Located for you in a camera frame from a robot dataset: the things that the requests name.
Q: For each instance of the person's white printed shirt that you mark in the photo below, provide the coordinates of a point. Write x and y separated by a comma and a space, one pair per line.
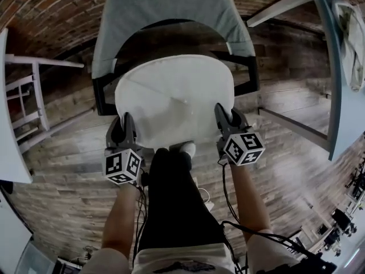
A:
185, 262

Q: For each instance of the black backpack device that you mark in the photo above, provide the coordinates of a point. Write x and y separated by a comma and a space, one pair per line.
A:
316, 264

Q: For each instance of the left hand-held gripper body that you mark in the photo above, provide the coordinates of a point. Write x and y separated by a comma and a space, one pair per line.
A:
122, 164

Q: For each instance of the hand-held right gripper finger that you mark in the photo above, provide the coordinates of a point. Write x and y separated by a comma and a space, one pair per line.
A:
221, 117
240, 120

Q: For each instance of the person's right forearm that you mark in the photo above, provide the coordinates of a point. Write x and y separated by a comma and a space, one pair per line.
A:
251, 198

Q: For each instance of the white table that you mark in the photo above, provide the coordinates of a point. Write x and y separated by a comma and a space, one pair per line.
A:
11, 124

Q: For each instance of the light blue table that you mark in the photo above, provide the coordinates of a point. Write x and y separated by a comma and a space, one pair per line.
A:
328, 53

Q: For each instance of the white shoe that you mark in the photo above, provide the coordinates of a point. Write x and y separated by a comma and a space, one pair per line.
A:
188, 148

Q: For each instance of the person's black trousers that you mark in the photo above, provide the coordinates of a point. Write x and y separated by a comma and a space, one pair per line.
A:
174, 198

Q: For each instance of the white cloth bag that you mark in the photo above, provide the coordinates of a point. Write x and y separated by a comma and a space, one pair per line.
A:
352, 47

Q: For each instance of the person's left forearm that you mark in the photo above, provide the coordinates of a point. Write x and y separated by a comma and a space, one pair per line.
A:
122, 215

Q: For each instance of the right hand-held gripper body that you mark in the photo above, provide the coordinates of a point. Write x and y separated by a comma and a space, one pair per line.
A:
242, 148

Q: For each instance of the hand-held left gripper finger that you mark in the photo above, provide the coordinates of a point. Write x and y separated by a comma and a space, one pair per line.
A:
114, 130
129, 127

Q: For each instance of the white cushion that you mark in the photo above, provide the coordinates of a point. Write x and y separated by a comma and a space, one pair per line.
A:
174, 98

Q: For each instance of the grey chair with black frame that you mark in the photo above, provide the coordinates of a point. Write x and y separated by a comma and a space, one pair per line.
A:
168, 1

